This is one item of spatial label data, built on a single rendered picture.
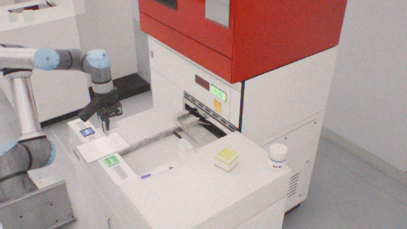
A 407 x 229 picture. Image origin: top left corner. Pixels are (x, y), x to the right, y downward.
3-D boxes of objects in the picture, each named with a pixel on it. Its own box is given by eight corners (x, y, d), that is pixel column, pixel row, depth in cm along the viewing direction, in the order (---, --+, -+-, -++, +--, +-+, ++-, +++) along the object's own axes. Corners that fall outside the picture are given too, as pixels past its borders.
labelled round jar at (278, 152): (275, 158, 164) (278, 140, 159) (288, 166, 159) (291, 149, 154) (264, 165, 161) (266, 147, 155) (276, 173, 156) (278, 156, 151)
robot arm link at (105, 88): (96, 86, 138) (87, 77, 143) (98, 97, 140) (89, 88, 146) (115, 80, 142) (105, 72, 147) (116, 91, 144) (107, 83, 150)
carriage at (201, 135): (185, 117, 211) (185, 112, 209) (227, 151, 187) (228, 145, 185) (173, 122, 207) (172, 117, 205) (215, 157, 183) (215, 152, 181)
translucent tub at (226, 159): (224, 158, 164) (224, 145, 160) (238, 165, 160) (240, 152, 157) (213, 167, 159) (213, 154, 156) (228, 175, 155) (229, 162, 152)
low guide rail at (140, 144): (191, 123, 211) (191, 119, 209) (193, 125, 210) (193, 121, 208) (107, 158, 186) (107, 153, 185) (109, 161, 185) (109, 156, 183)
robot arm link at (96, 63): (95, 46, 141) (112, 50, 137) (100, 72, 147) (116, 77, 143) (79, 53, 135) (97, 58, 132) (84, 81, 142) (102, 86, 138)
